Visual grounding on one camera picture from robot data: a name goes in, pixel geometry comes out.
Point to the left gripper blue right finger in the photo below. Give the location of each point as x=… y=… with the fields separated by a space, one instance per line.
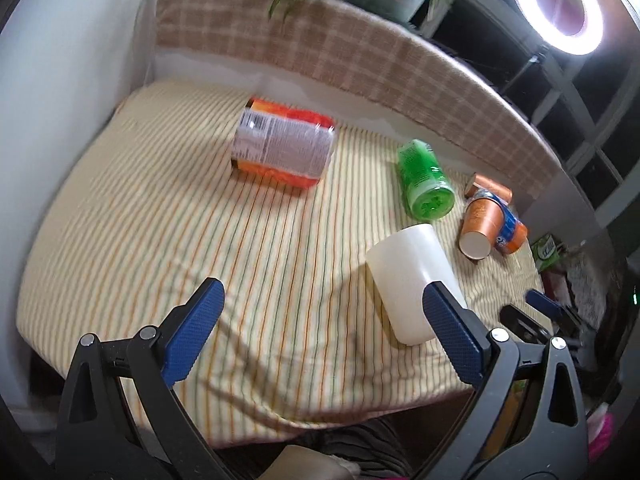
x=526 y=417

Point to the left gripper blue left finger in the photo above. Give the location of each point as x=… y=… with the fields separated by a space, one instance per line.
x=119 y=415

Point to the blue orange paper cup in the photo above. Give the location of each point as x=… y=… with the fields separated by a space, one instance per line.
x=513 y=233

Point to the white plastic cup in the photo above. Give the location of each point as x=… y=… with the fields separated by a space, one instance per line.
x=402 y=265

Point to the orange paper cup front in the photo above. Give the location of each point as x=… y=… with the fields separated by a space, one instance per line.
x=482 y=223

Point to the green plastic tea cup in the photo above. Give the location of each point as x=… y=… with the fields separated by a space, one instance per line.
x=427 y=191

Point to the orange labelled noodle cup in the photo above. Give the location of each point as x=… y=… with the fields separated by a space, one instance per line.
x=286 y=144

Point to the white lace cloth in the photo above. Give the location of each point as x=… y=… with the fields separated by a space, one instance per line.
x=590 y=284

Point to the green cardboard box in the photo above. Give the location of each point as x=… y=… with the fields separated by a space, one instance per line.
x=545 y=252

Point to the yellow striped table cloth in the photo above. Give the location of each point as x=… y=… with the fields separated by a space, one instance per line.
x=153 y=208

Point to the beige plaid blanket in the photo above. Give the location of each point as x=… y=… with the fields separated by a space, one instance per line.
x=349 y=49

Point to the ring light on black tripod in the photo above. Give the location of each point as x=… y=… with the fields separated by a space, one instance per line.
x=557 y=36

